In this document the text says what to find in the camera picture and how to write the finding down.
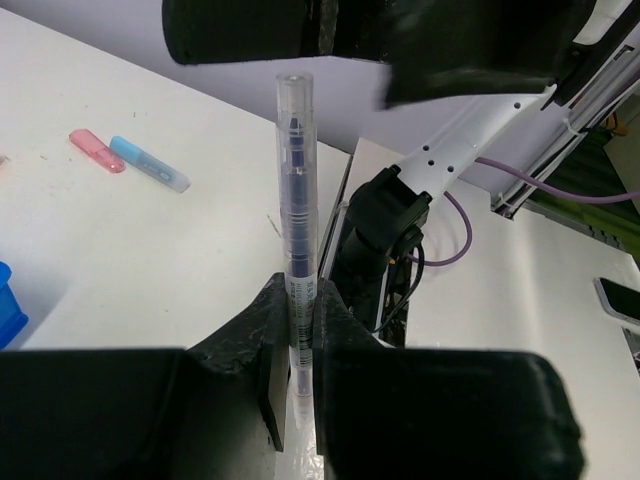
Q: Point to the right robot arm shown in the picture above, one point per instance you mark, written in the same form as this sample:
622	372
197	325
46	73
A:
385	215

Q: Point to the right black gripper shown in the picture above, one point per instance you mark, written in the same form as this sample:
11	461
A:
438	49

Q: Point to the smartphone on side table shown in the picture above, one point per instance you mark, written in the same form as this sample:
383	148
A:
619	301

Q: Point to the pink highlighter right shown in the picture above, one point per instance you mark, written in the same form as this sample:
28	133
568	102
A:
95	149

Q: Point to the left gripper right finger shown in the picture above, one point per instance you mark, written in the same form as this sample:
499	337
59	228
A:
393	413

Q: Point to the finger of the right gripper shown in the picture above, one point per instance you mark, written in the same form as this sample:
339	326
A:
204	32

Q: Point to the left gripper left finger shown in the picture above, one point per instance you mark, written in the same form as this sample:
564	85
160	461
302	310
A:
214	411

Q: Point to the blue compartment tray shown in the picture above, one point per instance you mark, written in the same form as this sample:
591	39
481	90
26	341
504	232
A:
12	318

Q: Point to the blue cap clear highlighter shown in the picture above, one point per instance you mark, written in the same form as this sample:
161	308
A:
149	165

